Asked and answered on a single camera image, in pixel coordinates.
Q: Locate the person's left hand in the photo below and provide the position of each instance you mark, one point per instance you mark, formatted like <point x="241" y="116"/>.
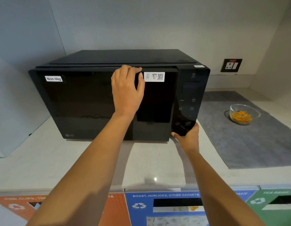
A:
<point x="125" y="94"/>

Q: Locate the person's right hand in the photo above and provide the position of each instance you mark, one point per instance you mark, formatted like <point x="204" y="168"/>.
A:
<point x="190" y="142"/>

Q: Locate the person's left thumb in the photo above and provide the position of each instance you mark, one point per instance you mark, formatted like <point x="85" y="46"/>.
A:
<point x="141" y="83"/>

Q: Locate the person's left middle finger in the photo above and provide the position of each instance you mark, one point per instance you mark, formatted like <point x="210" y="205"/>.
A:
<point x="124" y="70"/>

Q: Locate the person's right thumb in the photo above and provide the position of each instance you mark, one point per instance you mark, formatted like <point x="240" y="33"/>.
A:
<point x="177" y="136"/>

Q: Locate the black microwave oven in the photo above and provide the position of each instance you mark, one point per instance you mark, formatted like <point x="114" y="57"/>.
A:
<point x="84" y="101"/>

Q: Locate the person's right forearm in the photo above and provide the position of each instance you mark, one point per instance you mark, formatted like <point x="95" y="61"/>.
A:
<point x="218" y="190"/>

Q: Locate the person's left forearm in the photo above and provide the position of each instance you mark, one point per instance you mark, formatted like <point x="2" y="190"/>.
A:
<point x="89" y="176"/>

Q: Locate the white code sticker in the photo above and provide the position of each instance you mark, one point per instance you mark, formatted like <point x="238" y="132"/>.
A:
<point x="154" y="76"/>

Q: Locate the small white sticker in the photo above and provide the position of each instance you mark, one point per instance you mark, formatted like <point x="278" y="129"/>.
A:
<point x="199" y="66"/>

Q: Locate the orange food pieces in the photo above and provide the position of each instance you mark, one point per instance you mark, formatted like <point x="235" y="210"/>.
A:
<point x="241" y="117"/>

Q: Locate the white text label sticker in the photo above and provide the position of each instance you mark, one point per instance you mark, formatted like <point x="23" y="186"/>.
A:
<point x="53" y="79"/>

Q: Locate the grey counter mat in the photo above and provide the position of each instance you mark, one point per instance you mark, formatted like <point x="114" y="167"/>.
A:
<point x="248" y="138"/>

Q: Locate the clear glass bowl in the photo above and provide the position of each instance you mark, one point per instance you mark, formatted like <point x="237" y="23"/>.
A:
<point x="244" y="108"/>

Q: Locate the blue waste bin label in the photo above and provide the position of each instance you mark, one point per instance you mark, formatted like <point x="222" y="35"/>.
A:
<point x="140" y="216"/>

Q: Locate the orange waste bin label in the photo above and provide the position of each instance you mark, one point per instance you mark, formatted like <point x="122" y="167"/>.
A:
<point x="114" y="209"/>

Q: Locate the green waste bin label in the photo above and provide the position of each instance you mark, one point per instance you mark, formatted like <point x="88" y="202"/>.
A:
<point x="256" y="202"/>

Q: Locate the black wall socket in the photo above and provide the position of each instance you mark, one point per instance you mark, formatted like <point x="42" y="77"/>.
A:
<point x="231" y="65"/>

